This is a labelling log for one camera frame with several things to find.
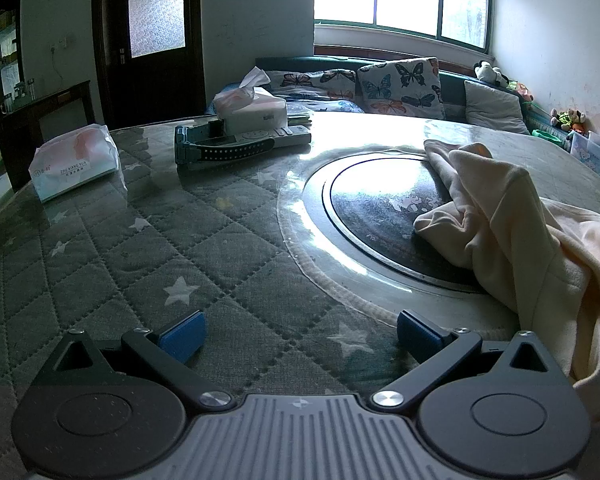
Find blue device with black strap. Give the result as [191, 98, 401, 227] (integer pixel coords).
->
[174, 120, 276, 166]

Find white pink soft tissue pack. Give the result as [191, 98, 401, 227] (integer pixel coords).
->
[29, 124, 121, 203]

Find white tissue box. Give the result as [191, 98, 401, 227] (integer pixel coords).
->
[214, 66, 288, 133]

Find dark wooden side table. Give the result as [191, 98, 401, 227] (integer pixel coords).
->
[0, 80, 98, 211]

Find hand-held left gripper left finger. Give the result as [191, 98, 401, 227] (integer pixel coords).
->
[42, 309, 234, 414]

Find cream sweater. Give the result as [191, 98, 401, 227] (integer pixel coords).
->
[412, 141, 600, 426]

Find grey pillow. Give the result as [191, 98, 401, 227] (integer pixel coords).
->
[464, 80, 531, 136]

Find small stuffed toys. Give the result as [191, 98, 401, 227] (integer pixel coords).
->
[550, 107, 588, 136]

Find colourful plush toy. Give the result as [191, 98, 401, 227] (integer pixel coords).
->
[510, 80, 536, 106]

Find clear plastic storage box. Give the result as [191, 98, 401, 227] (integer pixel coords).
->
[567, 130, 600, 176]

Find long butterfly cushion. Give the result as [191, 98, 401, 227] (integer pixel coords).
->
[260, 67, 366, 116]

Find panda plush toy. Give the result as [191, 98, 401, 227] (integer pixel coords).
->
[472, 60, 511, 88]

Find teal sofa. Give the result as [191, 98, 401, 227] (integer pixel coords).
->
[205, 55, 566, 136]

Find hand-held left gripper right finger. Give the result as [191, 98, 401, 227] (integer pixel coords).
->
[371, 309, 561, 411]

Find butterfly print pillow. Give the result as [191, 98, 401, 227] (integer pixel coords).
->
[356, 57, 446, 121]

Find dark wooden door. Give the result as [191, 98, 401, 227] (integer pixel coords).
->
[91, 0, 206, 131]

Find round black cooktop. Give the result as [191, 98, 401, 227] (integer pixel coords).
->
[304, 152, 488, 295]

